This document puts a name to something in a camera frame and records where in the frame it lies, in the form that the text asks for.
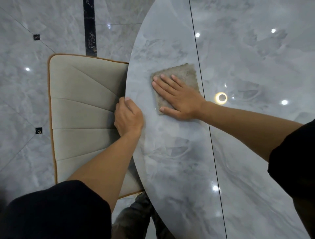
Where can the person's left hand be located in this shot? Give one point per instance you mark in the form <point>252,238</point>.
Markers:
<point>129,119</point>

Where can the person's right hand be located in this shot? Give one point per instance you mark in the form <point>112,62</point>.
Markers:
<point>185,103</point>

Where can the person's right middle finger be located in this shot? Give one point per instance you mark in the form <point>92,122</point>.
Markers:
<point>167,87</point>

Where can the person's right little finger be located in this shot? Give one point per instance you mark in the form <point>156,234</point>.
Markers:
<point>182,83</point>

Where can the person's right thumb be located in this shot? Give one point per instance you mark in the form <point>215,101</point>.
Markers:
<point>169,112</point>

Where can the person's left thumb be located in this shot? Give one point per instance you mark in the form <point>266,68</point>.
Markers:
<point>130,104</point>

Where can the grey-brown cleaning cloth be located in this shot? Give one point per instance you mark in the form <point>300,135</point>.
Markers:
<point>188,75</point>

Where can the person's left forearm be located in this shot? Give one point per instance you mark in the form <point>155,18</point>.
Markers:
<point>108,167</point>

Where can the person's right forearm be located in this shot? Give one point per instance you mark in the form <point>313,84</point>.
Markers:
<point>248,128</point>

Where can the beige upholstered chair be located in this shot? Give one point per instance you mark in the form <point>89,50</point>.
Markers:
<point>83,108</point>

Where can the grey trousers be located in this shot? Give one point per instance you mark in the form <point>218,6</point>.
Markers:
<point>137,219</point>

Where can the black shirt sleeve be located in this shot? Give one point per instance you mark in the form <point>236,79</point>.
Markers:
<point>56,211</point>
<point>295,160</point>

